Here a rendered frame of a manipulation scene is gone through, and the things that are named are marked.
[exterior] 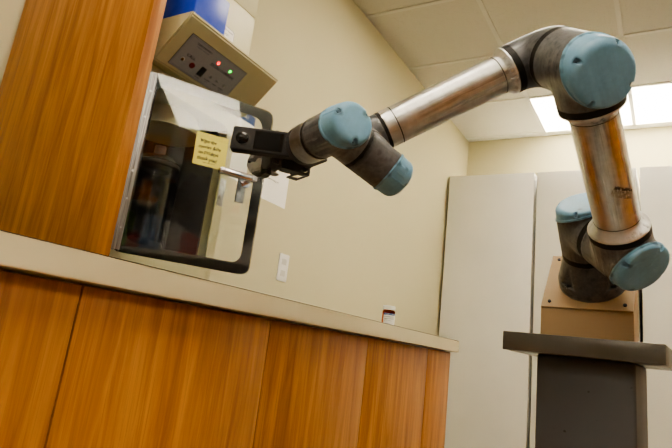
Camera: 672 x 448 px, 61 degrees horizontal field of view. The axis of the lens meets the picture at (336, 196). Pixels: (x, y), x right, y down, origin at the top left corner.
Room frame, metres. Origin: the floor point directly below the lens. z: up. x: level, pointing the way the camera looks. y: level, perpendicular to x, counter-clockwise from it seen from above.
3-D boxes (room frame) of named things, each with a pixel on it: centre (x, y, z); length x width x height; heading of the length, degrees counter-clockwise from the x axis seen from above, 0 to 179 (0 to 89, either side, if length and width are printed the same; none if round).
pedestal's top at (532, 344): (1.35, -0.64, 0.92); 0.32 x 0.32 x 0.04; 55
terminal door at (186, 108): (1.22, 0.31, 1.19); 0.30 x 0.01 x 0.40; 121
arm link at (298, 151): (0.95, 0.05, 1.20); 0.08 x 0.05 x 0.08; 122
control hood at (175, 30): (1.24, 0.32, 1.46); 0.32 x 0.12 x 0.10; 149
